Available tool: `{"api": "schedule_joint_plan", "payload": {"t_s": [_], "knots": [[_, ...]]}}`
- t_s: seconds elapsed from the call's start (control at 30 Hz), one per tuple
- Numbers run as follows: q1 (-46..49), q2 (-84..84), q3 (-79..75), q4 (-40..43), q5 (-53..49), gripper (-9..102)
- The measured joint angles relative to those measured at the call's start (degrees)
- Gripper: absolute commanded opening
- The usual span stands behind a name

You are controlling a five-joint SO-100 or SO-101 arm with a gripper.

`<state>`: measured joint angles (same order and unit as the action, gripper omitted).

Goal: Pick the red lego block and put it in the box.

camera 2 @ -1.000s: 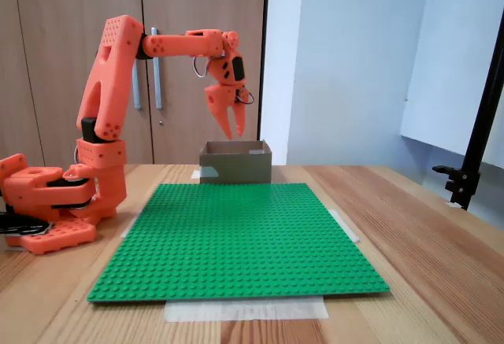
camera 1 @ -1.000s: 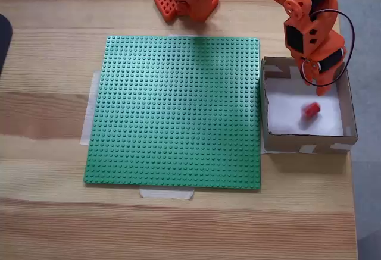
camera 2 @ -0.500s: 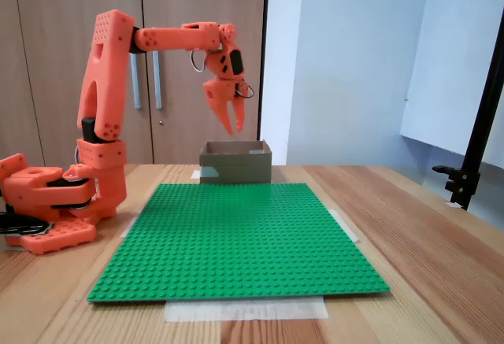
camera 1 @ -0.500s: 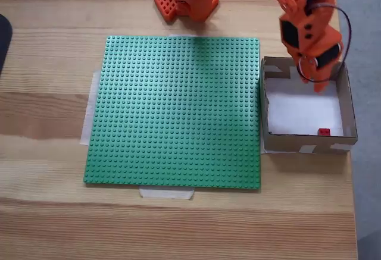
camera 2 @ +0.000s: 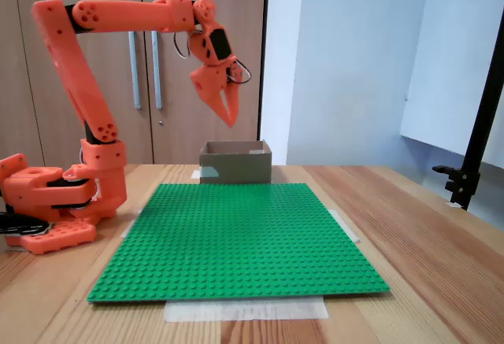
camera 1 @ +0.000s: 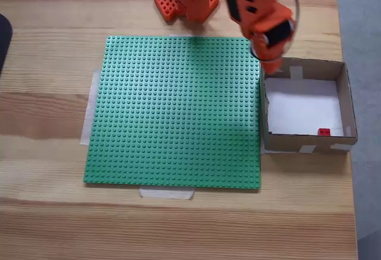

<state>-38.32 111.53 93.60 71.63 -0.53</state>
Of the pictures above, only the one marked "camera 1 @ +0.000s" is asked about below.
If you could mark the red lego block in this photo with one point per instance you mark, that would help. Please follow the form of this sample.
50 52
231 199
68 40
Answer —
324 132

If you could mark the open cardboard box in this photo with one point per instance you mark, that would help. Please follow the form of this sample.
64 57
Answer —
346 99

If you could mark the green lego baseplate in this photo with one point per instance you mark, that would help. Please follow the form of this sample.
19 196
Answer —
166 123

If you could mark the pale tape patch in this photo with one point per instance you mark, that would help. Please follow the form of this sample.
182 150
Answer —
296 72
308 149
340 147

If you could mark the white paper sheet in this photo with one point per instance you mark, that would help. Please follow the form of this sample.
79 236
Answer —
297 108

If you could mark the masking tape strip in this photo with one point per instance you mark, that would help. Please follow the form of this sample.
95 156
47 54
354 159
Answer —
166 194
178 35
89 117

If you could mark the dark rounded object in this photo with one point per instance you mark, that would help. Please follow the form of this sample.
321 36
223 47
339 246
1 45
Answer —
4 43

